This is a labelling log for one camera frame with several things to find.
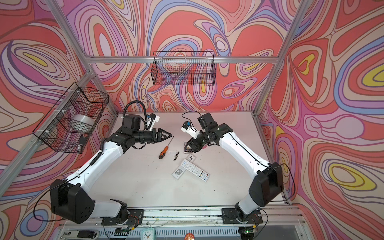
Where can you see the orange handled screwdriver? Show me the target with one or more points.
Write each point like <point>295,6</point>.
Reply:
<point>164,151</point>

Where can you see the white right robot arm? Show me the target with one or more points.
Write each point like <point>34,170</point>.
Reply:
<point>267,178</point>

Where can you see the white remote control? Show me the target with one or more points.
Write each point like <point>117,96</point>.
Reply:
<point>179,172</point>

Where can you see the black wire basket wall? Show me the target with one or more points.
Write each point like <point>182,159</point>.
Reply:
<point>184,68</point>
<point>54,130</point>

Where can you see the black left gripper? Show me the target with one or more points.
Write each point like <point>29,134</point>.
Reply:
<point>156,139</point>

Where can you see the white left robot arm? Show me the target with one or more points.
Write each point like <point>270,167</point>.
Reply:
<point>70,197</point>

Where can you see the white battery cover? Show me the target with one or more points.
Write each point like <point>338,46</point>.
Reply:
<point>190,158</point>

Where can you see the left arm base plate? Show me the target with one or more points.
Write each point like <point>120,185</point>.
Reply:
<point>130,217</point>

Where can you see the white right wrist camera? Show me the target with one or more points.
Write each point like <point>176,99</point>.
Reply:
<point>188,128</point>

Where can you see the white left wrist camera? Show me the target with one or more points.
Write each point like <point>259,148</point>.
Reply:
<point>152,119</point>

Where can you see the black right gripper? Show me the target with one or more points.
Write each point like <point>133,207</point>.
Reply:
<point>194,145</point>

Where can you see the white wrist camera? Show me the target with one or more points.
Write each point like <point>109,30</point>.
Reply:
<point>152,119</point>
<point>188,128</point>

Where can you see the black white device front rail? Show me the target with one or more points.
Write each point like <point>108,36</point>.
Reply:
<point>80,235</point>

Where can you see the black wire basket left wall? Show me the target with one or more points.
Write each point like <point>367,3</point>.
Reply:
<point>54,130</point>

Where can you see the white roll in basket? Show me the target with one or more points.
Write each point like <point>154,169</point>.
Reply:
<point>81,124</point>

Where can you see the small white clock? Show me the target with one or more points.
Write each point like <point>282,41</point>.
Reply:
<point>148,234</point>

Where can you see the black wire basket back wall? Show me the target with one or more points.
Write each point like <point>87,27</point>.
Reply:
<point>184,68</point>

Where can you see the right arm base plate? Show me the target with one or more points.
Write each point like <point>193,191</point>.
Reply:
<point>236,216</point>

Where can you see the white remote with coloured buttons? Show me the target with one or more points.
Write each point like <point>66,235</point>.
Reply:
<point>190,167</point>

